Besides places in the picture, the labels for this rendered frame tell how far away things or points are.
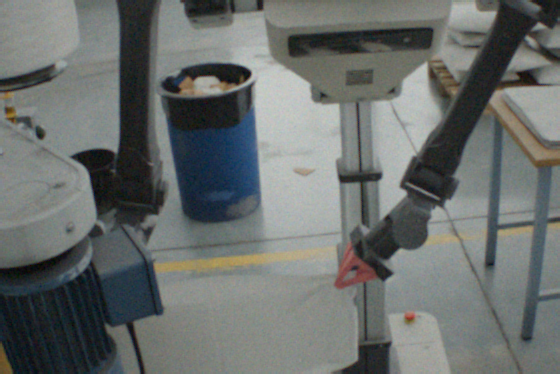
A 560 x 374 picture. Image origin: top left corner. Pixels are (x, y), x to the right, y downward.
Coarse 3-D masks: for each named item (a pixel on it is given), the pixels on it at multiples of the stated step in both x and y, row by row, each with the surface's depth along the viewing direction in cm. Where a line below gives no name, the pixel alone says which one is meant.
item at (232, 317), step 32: (160, 288) 131; (192, 288) 133; (224, 288) 133; (256, 288) 133; (288, 288) 129; (320, 288) 131; (352, 288) 131; (160, 320) 127; (192, 320) 127; (224, 320) 127; (256, 320) 129; (288, 320) 132; (320, 320) 134; (352, 320) 135; (128, 352) 132; (160, 352) 131; (192, 352) 130; (224, 352) 130; (256, 352) 132; (288, 352) 135; (320, 352) 137; (352, 352) 138
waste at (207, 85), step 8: (184, 80) 364; (200, 80) 365; (208, 80) 365; (216, 80) 369; (184, 88) 365; (192, 88) 366; (200, 88) 363; (208, 88) 364; (216, 88) 350; (224, 88) 358
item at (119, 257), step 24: (96, 240) 96; (120, 240) 95; (96, 264) 91; (120, 264) 90; (144, 264) 91; (96, 288) 90; (120, 288) 91; (144, 288) 92; (120, 312) 92; (144, 312) 94
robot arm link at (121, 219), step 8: (112, 184) 119; (160, 184) 119; (168, 184) 121; (112, 192) 119; (160, 192) 119; (112, 200) 120; (160, 200) 119; (120, 208) 119; (128, 208) 120; (136, 208) 120; (144, 208) 120; (152, 208) 121; (160, 208) 121; (120, 216) 117; (128, 216) 117; (136, 216) 117; (144, 216) 118; (112, 224) 114; (120, 224) 115; (128, 224) 115; (136, 224) 115; (136, 232) 116; (144, 240) 118
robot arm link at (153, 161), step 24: (120, 0) 98; (144, 0) 98; (120, 24) 101; (144, 24) 100; (120, 48) 103; (144, 48) 102; (120, 72) 105; (144, 72) 105; (120, 96) 108; (144, 96) 107; (120, 120) 110; (144, 120) 110; (120, 144) 113; (144, 144) 112; (120, 168) 115; (144, 168) 115; (120, 192) 118; (144, 192) 118
